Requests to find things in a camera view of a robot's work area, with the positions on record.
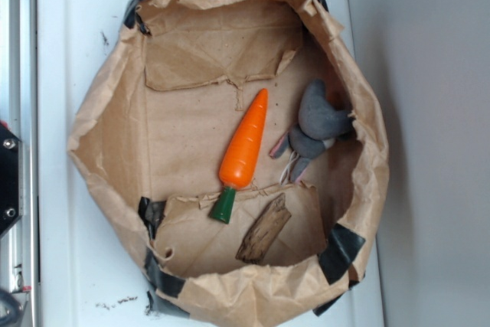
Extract grey plush bunny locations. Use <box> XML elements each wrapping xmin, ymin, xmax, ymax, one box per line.
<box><xmin>269</xmin><ymin>79</ymin><xmax>354</xmax><ymax>185</ymax></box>

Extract brown paper bag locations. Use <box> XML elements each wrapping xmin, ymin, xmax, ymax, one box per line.
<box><xmin>68</xmin><ymin>0</ymin><xmax>389</xmax><ymax>326</ymax></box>

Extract silver metal rail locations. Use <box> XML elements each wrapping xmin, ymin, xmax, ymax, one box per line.
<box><xmin>1</xmin><ymin>0</ymin><xmax>41</xmax><ymax>326</ymax></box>

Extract white plastic tray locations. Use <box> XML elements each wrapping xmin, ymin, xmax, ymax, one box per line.
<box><xmin>36</xmin><ymin>0</ymin><xmax>387</xmax><ymax>327</ymax></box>

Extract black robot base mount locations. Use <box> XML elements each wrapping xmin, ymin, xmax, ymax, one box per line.
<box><xmin>0</xmin><ymin>121</ymin><xmax>21</xmax><ymax>237</ymax></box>

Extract brown wood chip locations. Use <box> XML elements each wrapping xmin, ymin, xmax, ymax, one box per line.
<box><xmin>235</xmin><ymin>193</ymin><xmax>292</xmax><ymax>264</ymax></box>

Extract orange toy carrot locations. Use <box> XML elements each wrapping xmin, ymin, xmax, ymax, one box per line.
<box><xmin>210</xmin><ymin>89</ymin><xmax>269</xmax><ymax>224</ymax></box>

